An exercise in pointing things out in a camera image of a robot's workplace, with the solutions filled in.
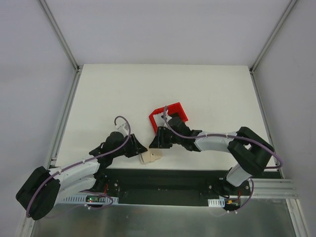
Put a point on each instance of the left white cable duct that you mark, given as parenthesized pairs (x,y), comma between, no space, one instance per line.
(89,199)

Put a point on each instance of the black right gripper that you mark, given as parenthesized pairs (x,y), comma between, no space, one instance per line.
(161,138)

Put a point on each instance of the red plastic bin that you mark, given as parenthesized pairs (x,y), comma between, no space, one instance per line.
(173,110)

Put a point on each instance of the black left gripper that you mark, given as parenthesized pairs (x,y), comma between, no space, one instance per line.
(134,146)

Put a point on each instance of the white cable duct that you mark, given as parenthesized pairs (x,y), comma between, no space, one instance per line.
(89,199)
(216,202)

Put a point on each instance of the aluminium frame post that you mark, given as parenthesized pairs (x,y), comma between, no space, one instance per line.
(58,33)
(273,34)

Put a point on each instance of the right aluminium frame post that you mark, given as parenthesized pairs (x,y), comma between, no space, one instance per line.
(273,34)

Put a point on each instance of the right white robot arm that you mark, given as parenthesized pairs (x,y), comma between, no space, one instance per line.
(251,152)

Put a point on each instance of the beige leather card holder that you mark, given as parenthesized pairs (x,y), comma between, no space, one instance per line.
(150,156)

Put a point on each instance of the aluminium rail profile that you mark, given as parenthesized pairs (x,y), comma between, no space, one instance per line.
(274,188)

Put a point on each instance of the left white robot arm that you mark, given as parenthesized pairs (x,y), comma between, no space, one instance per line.
(46,187)

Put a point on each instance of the right white cable duct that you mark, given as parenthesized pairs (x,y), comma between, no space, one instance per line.
(216,202)

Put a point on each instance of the left aluminium frame post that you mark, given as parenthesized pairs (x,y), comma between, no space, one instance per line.
(58,33)

